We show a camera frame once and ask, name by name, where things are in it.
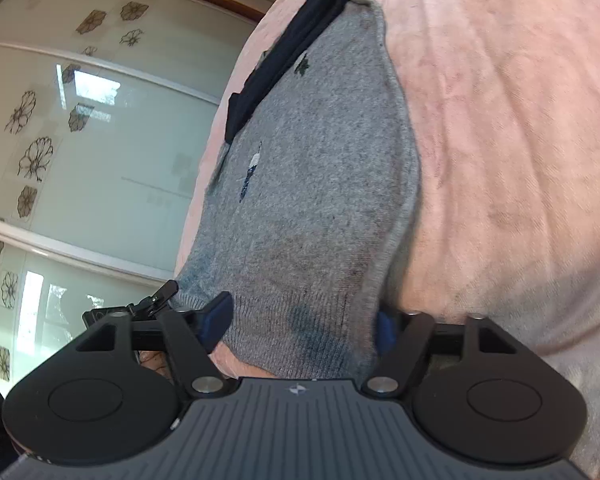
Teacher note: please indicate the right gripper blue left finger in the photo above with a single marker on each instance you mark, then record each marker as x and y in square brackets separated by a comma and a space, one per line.
[190, 337]

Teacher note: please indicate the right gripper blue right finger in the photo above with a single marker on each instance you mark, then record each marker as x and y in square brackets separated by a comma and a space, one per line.
[402, 343]

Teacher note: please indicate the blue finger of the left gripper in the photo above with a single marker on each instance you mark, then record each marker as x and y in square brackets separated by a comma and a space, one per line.
[151, 305]

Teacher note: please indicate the grey navy knit sweater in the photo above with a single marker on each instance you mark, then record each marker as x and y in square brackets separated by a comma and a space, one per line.
[313, 194]

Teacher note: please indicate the person left hand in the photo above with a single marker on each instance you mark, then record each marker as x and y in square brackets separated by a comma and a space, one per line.
[157, 362]

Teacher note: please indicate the glass wardrobe sliding door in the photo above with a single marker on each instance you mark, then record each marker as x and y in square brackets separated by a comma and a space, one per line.
[106, 108]

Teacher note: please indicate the pink bed sheet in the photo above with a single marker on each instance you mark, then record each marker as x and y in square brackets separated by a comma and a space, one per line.
[503, 98]

